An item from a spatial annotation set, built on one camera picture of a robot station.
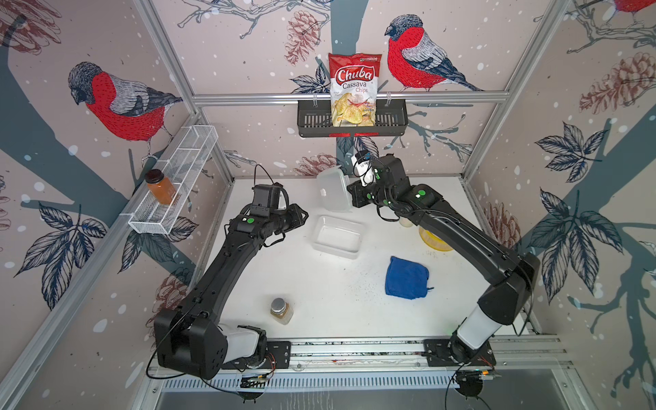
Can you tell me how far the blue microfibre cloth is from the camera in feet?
2.82

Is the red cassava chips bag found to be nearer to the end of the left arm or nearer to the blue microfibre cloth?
the end of the left arm

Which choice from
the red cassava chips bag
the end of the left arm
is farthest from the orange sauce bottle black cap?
the red cassava chips bag

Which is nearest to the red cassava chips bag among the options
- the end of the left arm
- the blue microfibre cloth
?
the end of the left arm

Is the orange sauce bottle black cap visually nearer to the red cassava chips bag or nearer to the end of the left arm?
the end of the left arm

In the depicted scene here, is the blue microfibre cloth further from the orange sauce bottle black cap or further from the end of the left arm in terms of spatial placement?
the orange sauce bottle black cap
